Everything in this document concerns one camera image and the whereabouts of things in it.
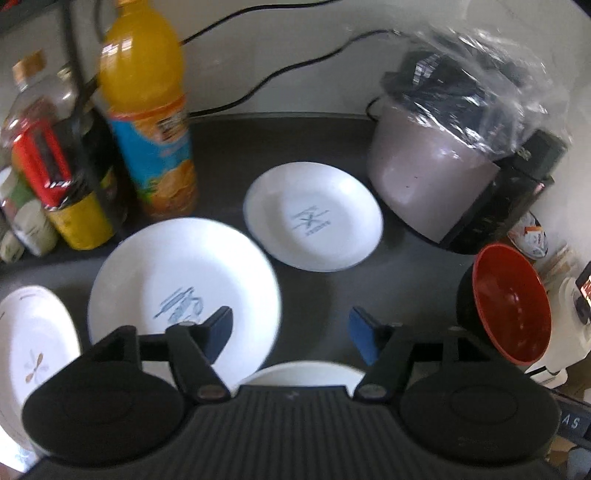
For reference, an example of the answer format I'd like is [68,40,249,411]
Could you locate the labelled jar white cap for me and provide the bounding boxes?
[7,178,59,258]

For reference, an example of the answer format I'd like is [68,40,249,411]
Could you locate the beige wooden sticks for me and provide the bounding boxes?
[542,246,576,288]

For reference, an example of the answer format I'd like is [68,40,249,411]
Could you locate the red and black bowl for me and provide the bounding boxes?
[456,243,553,367]

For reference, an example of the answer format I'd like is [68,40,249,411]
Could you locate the soy sauce bottle red handle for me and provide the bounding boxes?
[11,104,127,251]

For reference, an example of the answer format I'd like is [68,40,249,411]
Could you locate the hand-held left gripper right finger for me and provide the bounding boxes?
[349,306,498,403]

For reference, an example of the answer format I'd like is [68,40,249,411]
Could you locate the white and orange packet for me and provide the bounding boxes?
[507,211,550,260]

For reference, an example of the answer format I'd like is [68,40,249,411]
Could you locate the large white plate blue print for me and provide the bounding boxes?
[88,217,282,386]

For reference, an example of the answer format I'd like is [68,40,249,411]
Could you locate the clear plastic bag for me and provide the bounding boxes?
[381,16,574,160]

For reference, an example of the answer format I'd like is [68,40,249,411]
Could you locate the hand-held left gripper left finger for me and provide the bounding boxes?
[85,306,233,402]

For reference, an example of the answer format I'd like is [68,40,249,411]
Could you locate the black cable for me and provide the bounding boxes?
[60,0,105,132]
[187,28,400,117]
[178,0,335,47]

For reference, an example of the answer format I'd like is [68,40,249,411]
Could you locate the orange juice bottle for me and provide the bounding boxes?
[99,0,200,220]

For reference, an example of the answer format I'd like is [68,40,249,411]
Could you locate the white appliance with display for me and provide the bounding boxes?
[525,262,591,389]

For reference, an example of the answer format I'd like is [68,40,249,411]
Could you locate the grey rice cooker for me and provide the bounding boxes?
[367,51,570,256]

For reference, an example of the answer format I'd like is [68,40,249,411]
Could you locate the clear bottle gold cap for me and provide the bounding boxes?
[0,50,95,155]

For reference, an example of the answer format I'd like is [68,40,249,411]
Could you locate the plain white bowl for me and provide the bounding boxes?
[236,360,366,398]

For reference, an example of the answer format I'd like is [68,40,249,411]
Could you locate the white plate with flower print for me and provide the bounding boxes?
[0,285,82,455]

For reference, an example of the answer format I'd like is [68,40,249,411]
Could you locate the small white plate blue print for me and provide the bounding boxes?
[243,161,384,272]

